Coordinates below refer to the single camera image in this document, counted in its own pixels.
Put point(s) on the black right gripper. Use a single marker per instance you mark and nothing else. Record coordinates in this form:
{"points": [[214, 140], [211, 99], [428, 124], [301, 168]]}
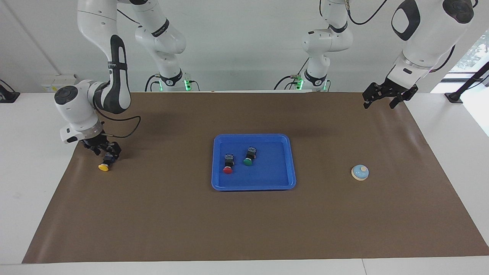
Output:
{"points": [[100, 144]]}

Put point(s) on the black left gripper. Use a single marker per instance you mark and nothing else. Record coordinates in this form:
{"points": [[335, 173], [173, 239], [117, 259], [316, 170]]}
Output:
{"points": [[393, 87]]}

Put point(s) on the yellow push button switch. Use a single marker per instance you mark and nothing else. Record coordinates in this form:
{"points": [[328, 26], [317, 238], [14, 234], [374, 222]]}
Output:
{"points": [[104, 167]]}

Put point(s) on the light blue desk bell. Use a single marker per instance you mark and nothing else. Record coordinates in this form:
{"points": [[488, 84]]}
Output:
{"points": [[360, 172]]}

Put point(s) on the red push button switch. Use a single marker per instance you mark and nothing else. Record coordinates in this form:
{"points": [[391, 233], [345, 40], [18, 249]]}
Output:
{"points": [[228, 170]]}

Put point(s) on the green push button switch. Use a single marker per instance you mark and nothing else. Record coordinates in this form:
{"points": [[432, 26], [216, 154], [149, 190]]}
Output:
{"points": [[247, 162]]}

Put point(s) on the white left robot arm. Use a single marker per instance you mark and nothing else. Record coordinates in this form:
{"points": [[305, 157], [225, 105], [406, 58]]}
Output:
{"points": [[428, 34]]}

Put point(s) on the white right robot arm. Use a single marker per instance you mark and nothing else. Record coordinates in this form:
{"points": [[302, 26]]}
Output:
{"points": [[114, 76]]}

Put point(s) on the blue plastic tray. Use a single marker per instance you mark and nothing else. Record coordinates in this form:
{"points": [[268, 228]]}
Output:
{"points": [[267, 179]]}

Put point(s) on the black angled stand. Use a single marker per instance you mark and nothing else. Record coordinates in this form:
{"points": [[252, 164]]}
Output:
{"points": [[454, 97]]}

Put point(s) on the bright window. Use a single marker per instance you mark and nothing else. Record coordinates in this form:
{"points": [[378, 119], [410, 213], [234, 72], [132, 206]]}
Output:
{"points": [[475, 51]]}

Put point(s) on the brown table mat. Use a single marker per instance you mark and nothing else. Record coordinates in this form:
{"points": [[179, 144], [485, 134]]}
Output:
{"points": [[244, 221]]}

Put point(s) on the white wall socket box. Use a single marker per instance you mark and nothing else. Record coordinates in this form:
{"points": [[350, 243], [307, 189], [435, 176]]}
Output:
{"points": [[57, 81]]}

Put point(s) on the black table clamp mount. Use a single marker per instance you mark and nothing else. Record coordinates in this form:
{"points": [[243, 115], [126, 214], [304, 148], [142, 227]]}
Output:
{"points": [[7, 96]]}

